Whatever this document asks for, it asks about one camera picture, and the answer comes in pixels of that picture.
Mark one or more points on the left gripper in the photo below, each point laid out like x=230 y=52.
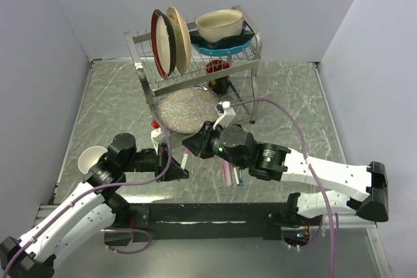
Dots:
x=174 y=170

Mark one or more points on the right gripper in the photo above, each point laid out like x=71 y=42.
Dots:
x=195 y=144

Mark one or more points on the slim pink highlighter pen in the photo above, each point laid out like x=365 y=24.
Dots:
x=223 y=174

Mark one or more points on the thick pink marker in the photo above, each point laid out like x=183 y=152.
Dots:
x=228 y=174

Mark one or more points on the white pen with red tip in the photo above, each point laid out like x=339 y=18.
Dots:
x=235 y=172

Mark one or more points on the blue pen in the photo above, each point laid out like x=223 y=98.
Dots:
x=240 y=176

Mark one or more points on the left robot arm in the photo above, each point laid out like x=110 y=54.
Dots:
x=94 y=205

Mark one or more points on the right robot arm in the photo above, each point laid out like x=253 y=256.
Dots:
x=343 y=189

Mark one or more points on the black base bar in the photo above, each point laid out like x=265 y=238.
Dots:
x=166 y=221

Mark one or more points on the dark jar under rack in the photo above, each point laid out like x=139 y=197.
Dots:
x=219 y=86

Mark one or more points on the steel two-tier dish rack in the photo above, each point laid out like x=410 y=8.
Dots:
x=154 y=86

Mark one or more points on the red cup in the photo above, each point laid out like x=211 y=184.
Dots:
x=216 y=66

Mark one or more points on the white paper cup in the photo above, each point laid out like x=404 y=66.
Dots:
x=90 y=157

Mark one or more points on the beige plate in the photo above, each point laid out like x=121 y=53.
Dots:
x=182 y=39

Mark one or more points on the red-rimmed white plate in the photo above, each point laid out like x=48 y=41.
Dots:
x=163 y=44

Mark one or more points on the blue dotted dish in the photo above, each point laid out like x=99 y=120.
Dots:
x=226 y=46

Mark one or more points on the cream ceramic bowl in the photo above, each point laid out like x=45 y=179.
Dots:
x=214 y=26

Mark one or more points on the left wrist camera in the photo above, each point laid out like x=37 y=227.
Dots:
x=157 y=135

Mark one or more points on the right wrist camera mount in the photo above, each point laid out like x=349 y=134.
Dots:
x=226 y=115

